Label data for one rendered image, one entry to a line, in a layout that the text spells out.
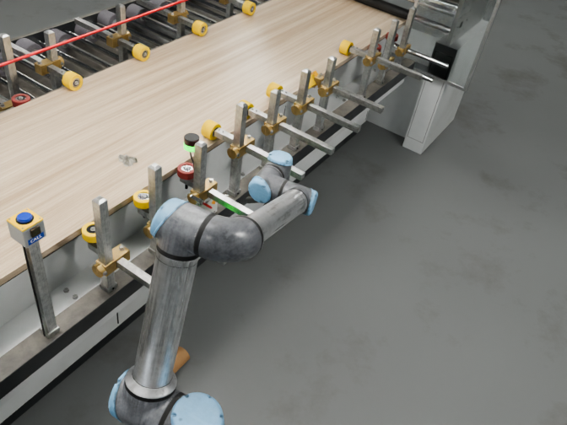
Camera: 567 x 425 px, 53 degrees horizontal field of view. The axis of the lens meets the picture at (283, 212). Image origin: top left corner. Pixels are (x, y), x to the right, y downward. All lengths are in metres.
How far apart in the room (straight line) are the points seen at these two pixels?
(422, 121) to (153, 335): 3.15
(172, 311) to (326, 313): 1.66
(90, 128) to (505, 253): 2.60
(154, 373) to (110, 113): 1.43
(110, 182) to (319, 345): 1.34
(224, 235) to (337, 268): 2.00
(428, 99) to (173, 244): 3.09
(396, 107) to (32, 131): 2.81
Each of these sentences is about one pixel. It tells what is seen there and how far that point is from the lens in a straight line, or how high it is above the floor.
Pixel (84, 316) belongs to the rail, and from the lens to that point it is 2.14.
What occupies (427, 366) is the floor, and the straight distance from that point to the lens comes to 3.07.
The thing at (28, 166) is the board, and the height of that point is 0.90.
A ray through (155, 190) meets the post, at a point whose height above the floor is 1.04.
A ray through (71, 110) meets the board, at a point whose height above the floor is 0.90.
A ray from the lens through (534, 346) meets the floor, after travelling 3.43.
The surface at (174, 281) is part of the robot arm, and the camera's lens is 1.49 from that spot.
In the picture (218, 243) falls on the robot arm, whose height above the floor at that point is 1.39.
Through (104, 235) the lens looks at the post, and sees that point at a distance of 2.00.
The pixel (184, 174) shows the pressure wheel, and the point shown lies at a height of 0.90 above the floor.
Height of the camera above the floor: 2.37
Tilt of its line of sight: 41 degrees down
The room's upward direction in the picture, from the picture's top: 10 degrees clockwise
